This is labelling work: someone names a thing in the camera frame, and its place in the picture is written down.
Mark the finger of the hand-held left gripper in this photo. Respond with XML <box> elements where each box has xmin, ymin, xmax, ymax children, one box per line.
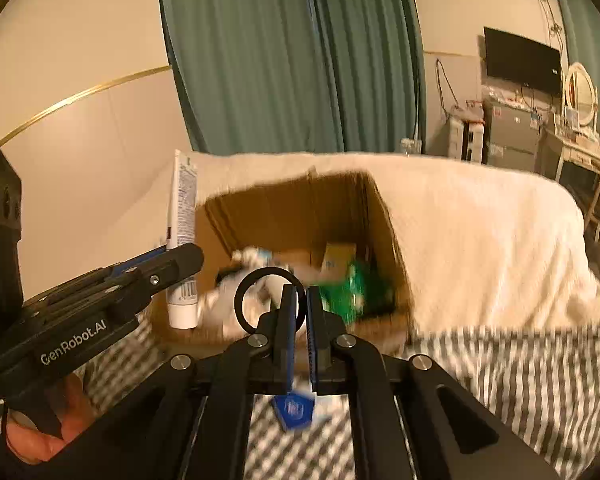
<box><xmin>22</xmin><ymin>243</ymin><xmax>205</xmax><ymax>332</ymax></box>
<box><xmin>80</xmin><ymin>249</ymin><xmax>173</xmax><ymax>286</ymax></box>

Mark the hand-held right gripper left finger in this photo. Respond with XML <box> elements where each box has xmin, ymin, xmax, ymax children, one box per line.
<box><xmin>45</xmin><ymin>284</ymin><xmax>302</xmax><ymax>480</ymax></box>

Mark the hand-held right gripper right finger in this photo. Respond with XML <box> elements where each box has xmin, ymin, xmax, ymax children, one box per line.
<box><xmin>307</xmin><ymin>285</ymin><xmax>572</xmax><ymax>480</ymax></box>

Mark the black hair tie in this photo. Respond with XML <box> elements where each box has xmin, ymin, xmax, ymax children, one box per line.
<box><xmin>233</xmin><ymin>266</ymin><xmax>301</xmax><ymax>336</ymax></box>

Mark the white tube purple label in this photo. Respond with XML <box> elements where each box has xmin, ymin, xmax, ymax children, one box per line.
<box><xmin>166</xmin><ymin>150</ymin><xmax>201</xmax><ymax>330</ymax></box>

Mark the brown cardboard box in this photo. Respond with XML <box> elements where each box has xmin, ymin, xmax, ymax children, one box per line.
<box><xmin>145</xmin><ymin>171</ymin><xmax>415</xmax><ymax>357</ymax></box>

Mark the person's left hand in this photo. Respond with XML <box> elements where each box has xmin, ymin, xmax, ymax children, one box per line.
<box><xmin>4</xmin><ymin>374</ymin><xmax>89</xmax><ymax>465</ymax></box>

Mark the white wrapped gauze pack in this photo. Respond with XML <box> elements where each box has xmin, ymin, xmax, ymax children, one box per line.
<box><xmin>201</xmin><ymin>247</ymin><xmax>281</xmax><ymax>334</ymax></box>

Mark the green foil packet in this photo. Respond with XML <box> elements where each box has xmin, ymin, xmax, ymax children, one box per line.
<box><xmin>319</xmin><ymin>259</ymin><xmax>397</xmax><ymax>329</ymax></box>

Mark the blue packet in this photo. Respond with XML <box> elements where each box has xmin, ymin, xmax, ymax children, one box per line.
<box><xmin>272</xmin><ymin>394</ymin><xmax>315</xmax><ymax>432</ymax></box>

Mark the cream blanket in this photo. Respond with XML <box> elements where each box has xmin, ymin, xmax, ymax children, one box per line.
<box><xmin>187</xmin><ymin>151</ymin><xmax>600</xmax><ymax>347</ymax></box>

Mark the wide green curtain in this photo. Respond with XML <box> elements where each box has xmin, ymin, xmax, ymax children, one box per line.
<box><xmin>157</xmin><ymin>0</ymin><xmax>427</xmax><ymax>157</ymax></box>

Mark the white appliance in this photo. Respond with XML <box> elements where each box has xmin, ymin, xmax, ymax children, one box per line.
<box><xmin>445</xmin><ymin>105</ymin><xmax>485</xmax><ymax>164</ymax></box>

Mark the silver mini fridge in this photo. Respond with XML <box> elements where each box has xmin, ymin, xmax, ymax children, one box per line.
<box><xmin>481</xmin><ymin>95</ymin><xmax>544</xmax><ymax>171</ymax></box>

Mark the white dressing table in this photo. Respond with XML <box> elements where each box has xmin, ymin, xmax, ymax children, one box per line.
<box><xmin>535</xmin><ymin>122</ymin><xmax>600</xmax><ymax>197</ymax></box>

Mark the oval white mirror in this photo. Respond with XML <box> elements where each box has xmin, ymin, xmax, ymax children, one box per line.
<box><xmin>562</xmin><ymin>61</ymin><xmax>600</xmax><ymax>129</ymax></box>

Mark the narrow green curtain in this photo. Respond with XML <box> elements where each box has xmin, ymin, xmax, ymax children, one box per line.
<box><xmin>547</xmin><ymin>0</ymin><xmax>600</xmax><ymax>122</ymax></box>

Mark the black wall television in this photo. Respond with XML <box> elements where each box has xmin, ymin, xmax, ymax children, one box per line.
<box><xmin>482</xmin><ymin>26</ymin><xmax>562</xmax><ymax>95</ymax></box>

